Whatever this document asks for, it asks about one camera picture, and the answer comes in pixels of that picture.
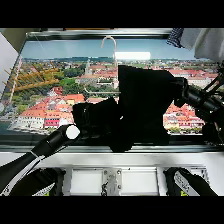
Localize white garment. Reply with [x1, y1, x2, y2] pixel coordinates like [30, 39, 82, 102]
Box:
[179, 28, 224, 64]

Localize white clothes hanger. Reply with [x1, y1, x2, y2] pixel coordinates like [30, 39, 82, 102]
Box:
[83, 35, 120, 95]

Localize checked garment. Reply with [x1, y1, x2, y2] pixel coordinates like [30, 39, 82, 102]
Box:
[165, 28, 185, 48]

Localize black garment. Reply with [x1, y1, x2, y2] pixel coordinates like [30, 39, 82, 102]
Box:
[71, 64, 185, 154]

